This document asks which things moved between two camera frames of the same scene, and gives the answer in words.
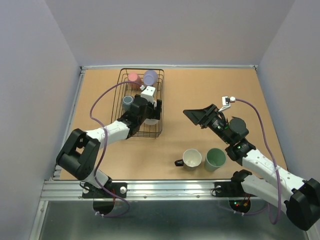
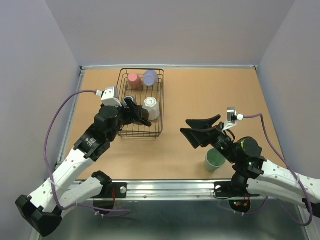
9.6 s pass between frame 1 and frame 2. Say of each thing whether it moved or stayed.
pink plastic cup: stayed
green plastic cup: stayed
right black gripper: moved
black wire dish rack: stayed
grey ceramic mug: stayed
